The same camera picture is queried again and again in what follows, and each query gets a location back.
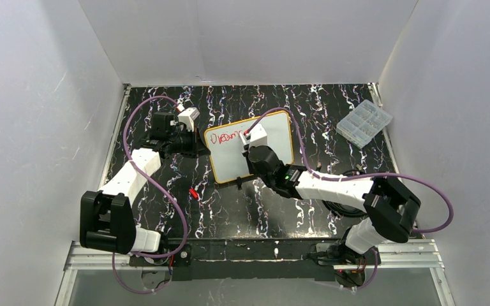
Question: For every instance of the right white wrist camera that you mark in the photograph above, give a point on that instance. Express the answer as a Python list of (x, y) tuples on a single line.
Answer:
[(256, 137)]

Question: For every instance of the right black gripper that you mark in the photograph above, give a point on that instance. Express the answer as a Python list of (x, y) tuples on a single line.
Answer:
[(248, 151)]

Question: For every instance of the yellow framed whiteboard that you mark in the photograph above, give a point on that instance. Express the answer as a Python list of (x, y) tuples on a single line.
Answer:
[(226, 147)]

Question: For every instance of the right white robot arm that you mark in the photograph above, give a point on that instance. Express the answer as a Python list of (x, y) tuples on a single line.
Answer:
[(390, 206)]

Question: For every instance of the red marker cap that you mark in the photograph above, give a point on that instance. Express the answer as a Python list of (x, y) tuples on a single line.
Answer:
[(193, 193)]

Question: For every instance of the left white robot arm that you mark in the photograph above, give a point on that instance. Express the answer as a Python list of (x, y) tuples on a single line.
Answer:
[(106, 217)]

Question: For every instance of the clear plastic compartment box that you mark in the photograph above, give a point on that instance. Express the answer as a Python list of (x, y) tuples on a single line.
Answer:
[(363, 123)]

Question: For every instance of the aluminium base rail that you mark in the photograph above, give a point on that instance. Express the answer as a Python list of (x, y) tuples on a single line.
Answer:
[(266, 258)]

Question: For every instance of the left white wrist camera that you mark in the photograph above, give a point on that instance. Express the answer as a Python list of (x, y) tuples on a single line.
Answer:
[(188, 116)]

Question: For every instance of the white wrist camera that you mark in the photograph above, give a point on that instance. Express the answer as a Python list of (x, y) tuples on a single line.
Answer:
[(256, 137), (188, 116)]

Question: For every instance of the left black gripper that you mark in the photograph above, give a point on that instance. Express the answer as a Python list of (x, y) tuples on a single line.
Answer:
[(193, 143)]

